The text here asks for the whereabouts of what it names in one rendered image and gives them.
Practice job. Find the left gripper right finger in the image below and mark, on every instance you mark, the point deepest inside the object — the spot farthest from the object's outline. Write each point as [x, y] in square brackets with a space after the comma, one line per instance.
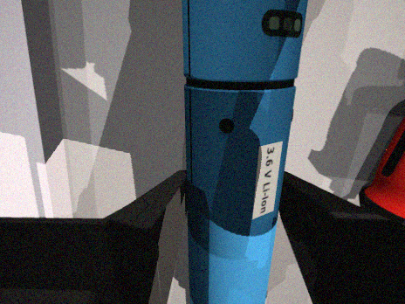
[346, 254]

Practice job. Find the blue electric nut driver barrel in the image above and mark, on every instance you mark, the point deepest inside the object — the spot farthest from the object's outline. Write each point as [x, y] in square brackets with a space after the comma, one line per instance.
[240, 60]

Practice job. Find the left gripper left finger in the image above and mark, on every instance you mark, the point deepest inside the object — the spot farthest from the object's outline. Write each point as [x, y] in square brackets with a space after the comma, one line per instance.
[127, 257]

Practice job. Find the white shallow rectangular tray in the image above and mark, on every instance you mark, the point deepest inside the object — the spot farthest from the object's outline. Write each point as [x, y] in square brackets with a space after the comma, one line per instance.
[30, 115]

